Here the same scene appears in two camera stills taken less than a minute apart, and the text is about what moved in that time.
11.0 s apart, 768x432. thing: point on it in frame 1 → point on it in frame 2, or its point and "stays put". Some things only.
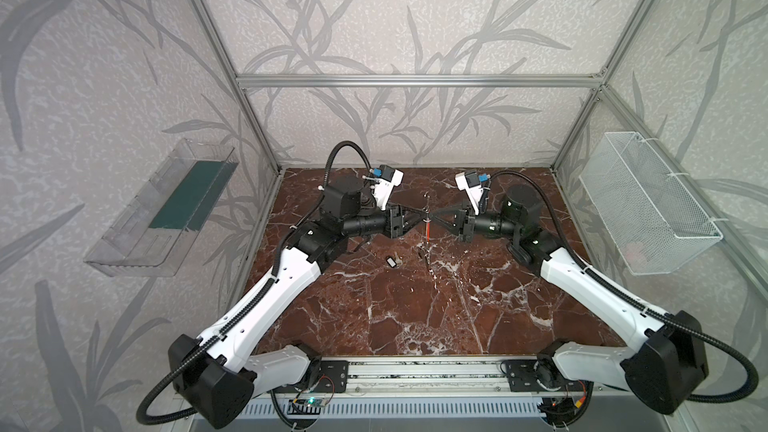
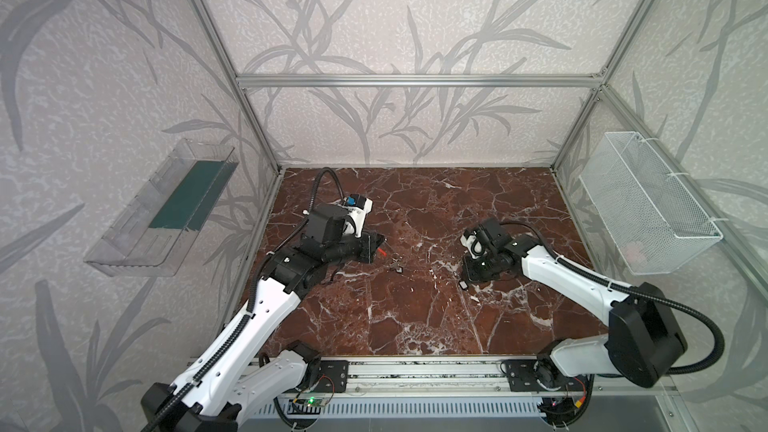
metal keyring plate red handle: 427,220 → 382,250
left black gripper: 394,222 → 370,246
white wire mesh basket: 646,217 stays put
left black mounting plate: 330,376 stays put
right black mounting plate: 522,376 stays put
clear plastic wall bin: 151,237 stays put
